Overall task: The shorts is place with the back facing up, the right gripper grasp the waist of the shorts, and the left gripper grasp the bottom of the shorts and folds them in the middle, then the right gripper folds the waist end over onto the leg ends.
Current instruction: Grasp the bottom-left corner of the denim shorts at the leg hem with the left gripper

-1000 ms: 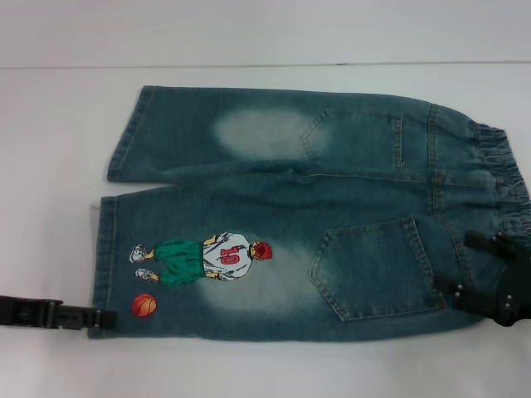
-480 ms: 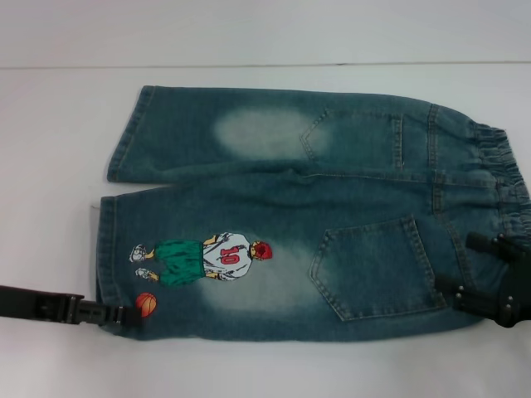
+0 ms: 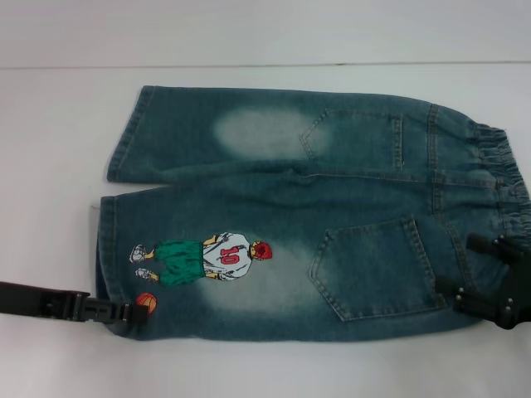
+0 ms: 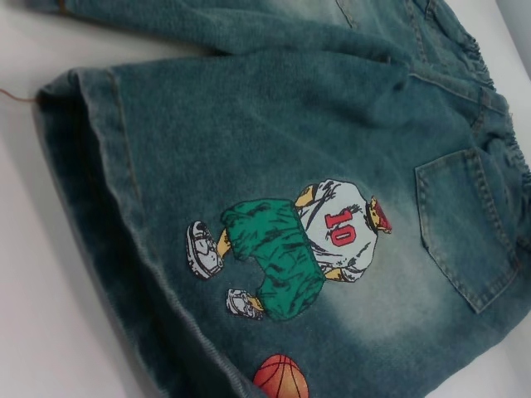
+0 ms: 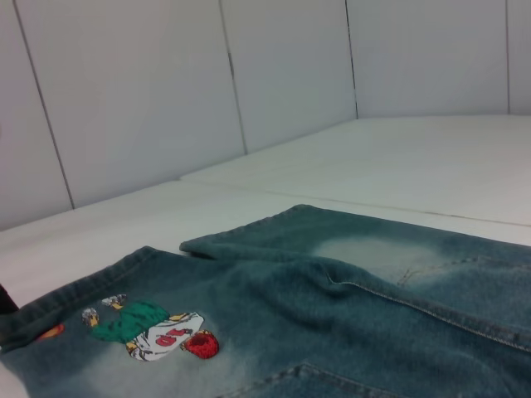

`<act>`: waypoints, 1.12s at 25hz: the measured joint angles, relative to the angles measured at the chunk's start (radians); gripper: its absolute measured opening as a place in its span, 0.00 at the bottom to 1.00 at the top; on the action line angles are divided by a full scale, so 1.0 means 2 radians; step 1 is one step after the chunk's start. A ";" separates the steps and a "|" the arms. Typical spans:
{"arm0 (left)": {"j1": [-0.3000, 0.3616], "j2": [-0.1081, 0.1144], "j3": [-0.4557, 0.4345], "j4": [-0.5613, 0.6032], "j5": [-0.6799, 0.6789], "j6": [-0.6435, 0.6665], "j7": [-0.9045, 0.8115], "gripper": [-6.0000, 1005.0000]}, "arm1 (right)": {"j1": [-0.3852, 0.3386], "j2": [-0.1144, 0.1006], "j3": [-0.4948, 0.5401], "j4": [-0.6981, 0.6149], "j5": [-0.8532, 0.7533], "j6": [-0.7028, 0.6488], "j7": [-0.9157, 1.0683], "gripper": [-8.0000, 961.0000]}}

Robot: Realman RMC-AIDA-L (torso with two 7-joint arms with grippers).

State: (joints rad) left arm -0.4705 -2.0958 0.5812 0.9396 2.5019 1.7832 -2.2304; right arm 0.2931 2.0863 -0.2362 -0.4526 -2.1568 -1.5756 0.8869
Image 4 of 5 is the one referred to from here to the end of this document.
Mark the blue denim shorts with cartoon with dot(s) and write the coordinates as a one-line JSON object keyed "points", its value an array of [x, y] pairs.
{"points": [[290, 124]]}

